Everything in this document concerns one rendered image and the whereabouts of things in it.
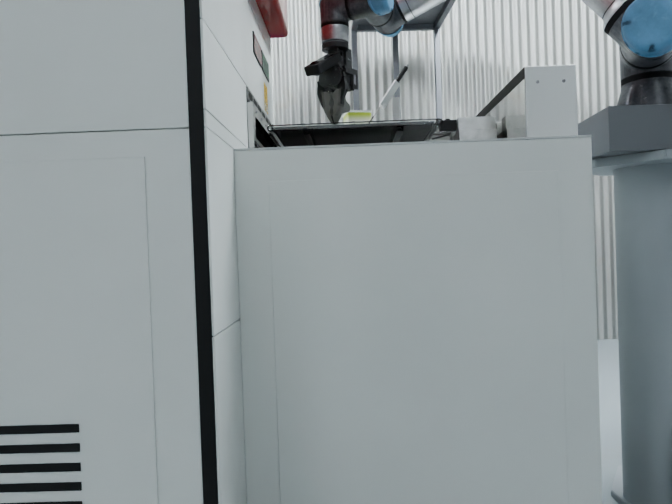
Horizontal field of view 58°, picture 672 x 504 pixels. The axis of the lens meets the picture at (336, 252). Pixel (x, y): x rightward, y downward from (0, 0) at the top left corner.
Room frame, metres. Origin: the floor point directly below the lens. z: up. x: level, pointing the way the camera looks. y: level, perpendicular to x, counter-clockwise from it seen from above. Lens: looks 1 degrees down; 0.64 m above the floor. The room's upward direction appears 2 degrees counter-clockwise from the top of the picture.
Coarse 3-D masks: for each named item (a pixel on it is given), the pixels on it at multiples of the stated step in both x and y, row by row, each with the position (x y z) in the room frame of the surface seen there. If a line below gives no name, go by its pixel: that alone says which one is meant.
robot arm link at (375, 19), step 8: (352, 0) 1.55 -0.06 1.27; (360, 0) 1.54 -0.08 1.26; (368, 0) 1.53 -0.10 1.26; (376, 0) 1.53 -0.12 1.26; (384, 0) 1.52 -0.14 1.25; (392, 0) 1.56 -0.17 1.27; (352, 8) 1.55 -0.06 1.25; (360, 8) 1.55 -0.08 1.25; (368, 8) 1.54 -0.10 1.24; (376, 8) 1.54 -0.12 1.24; (384, 8) 1.53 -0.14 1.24; (392, 8) 1.56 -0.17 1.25; (352, 16) 1.57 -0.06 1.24; (360, 16) 1.57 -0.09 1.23; (368, 16) 1.57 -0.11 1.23; (376, 16) 1.58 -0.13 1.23; (384, 16) 1.60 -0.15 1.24; (376, 24) 1.63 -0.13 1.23
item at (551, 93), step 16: (528, 80) 1.11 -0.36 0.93; (544, 80) 1.11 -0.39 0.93; (560, 80) 1.11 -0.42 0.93; (528, 96) 1.11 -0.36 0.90; (544, 96) 1.11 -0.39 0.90; (560, 96) 1.11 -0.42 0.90; (576, 96) 1.11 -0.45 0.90; (528, 112) 1.11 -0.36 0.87; (544, 112) 1.11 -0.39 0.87; (560, 112) 1.11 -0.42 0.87; (576, 112) 1.11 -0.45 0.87; (528, 128) 1.11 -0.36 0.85; (544, 128) 1.11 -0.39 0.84; (560, 128) 1.11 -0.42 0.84; (576, 128) 1.11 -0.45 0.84
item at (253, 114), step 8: (248, 104) 1.23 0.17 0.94; (248, 112) 1.23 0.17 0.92; (256, 112) 1.27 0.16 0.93; (248, 120) 1.23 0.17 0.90; (256, 120) 1.30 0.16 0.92; (264, 120) 1.40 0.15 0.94; (248, 128) 1.23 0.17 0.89; (264, 128) 1.39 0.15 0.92; (248, 136) 1.23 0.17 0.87; (264, 136) 1.49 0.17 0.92; (248, 144) 1.23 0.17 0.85; (256, 144) 1.26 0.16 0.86; (272, 144) 1.61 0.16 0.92
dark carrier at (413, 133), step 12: (276, 132) 1.32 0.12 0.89; (288, 132) 1.32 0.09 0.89; (300, 132) 1.33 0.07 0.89; (312, 132) 1.33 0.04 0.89; (324, 132) 1.34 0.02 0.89; (336, 132) 1.34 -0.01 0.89; (348, 132) 1.35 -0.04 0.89; (360, 132) 1.35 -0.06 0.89; (372, 132) 1.36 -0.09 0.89; (384, 132) 1.37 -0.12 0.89; (408, 132) 1.38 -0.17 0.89; (420, 132) 1.38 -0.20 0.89; (288, 144) 1.48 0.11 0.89; (300, 144) 1.49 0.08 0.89; (324, 144) 1.50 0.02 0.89; (336, 144) 1.51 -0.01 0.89
